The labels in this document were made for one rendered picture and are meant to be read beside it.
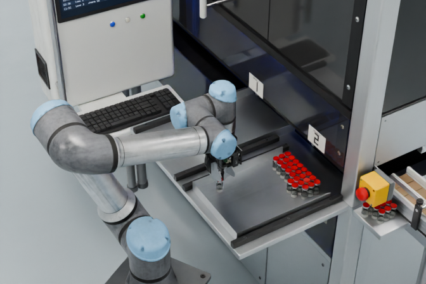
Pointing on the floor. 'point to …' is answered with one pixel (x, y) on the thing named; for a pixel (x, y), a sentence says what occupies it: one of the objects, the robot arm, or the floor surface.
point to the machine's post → (366, 110)
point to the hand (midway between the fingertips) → (219, 176)
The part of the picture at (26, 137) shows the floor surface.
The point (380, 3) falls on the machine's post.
